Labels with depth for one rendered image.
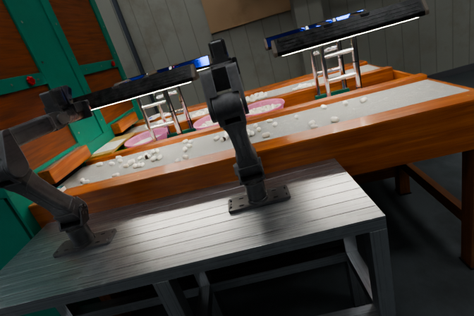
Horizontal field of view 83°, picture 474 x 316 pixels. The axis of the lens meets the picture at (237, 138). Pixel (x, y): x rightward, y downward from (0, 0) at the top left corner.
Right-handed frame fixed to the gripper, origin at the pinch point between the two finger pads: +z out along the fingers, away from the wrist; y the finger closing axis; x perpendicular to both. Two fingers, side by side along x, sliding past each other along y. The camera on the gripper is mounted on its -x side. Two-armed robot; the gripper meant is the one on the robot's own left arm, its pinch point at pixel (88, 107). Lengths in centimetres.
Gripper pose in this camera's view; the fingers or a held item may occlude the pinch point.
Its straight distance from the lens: 130.6
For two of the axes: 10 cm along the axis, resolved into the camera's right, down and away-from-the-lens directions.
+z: -0.2, -3.1, 9.5
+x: 2.8, 9.1, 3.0
